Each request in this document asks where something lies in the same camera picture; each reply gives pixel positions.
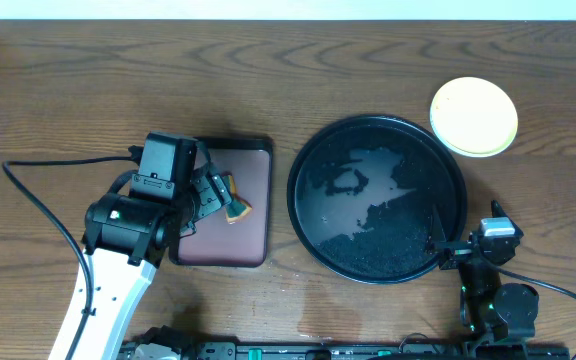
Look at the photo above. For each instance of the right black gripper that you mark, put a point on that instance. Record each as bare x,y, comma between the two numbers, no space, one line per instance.
457,252

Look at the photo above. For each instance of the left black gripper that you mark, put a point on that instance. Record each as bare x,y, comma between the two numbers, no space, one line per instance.
207,195

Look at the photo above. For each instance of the green and orange sponge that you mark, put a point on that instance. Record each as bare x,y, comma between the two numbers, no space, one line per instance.
238,208

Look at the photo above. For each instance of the yellow plate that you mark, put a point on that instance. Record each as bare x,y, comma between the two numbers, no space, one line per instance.
476,116

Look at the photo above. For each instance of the light blue plate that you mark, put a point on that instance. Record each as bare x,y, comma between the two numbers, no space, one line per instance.
433,117

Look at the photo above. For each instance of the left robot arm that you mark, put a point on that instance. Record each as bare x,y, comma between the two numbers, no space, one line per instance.
127,234

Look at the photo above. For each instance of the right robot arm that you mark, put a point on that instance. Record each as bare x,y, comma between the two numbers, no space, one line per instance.
501,316

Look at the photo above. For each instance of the black rectangular water tray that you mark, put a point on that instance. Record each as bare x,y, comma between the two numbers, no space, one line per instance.
242,244

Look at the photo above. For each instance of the black round serving tray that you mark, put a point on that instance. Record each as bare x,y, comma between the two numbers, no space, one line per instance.
364,193

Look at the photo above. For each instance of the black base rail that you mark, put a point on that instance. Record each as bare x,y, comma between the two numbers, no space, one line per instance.
168,343

